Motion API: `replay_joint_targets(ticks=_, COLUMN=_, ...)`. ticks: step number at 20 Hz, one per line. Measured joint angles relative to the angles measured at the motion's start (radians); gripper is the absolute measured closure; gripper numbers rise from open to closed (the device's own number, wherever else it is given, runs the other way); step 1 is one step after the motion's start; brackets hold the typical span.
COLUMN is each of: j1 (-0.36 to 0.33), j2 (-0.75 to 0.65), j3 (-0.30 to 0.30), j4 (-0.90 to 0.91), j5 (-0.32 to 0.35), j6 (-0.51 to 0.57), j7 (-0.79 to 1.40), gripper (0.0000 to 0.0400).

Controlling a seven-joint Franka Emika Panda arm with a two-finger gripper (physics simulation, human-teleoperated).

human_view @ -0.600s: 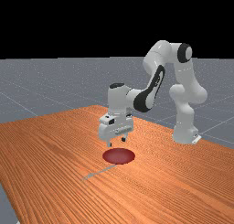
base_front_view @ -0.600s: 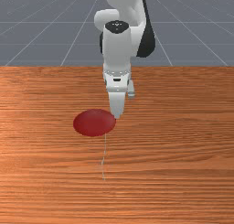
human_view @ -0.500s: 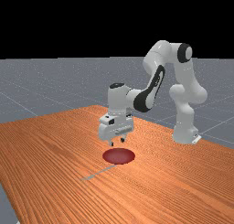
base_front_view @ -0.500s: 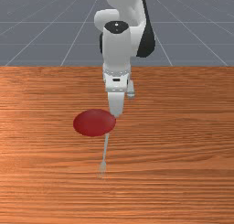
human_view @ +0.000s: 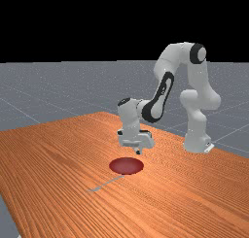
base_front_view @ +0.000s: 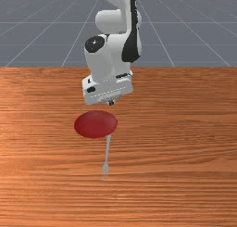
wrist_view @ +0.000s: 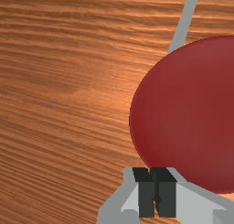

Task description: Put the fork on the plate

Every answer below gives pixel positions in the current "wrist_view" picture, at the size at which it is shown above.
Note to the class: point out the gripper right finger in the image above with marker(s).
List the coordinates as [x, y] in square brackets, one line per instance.
[195, 206]

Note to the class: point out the grey fork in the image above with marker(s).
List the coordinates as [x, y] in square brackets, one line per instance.
[184, 23]

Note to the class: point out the red plate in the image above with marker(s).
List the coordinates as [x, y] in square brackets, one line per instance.
[189, 118]

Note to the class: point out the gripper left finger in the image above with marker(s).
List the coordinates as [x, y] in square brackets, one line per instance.
[122, 208]

